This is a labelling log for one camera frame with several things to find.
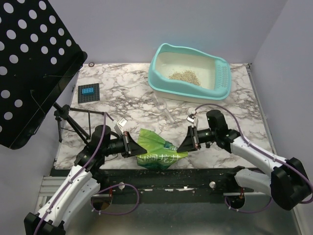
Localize black stand tripod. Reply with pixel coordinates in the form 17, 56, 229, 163
53, 102, 106, 146

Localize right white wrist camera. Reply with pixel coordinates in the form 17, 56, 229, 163
186, 111, 199, 127

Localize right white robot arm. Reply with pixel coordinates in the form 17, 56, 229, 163
177, 110, 313, 211

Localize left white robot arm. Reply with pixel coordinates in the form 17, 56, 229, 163
24, 125, 147, 235

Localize teal white litter box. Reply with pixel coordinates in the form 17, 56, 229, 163
148, 43, 232, 103

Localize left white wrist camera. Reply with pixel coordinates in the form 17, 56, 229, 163
113, 117, 127, 136

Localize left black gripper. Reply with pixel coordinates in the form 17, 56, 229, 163
103, 131, 147, 158

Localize green litter bag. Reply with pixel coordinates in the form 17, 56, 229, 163
136, 129, 188, 170

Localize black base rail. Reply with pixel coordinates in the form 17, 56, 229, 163
93, 168, 256, 208

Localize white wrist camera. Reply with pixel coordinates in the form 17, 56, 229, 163
186, 111, 199, 127
113, 117, 127, 136

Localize clear plastic scoop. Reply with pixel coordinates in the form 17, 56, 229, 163
152, 93, 176, 123

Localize black perforated music stand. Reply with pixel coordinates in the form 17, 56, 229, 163
0, 0, 87, 150

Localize dark grey lego baseplate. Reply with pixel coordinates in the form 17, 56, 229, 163
78, 83, 100, 104

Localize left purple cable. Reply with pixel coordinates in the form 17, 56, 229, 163
33, 112, 140, 235

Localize blue lego brick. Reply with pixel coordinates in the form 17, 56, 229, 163
81, 87, 94, 95

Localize beige litter pellets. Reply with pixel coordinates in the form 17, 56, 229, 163
169, 70, 201, 86

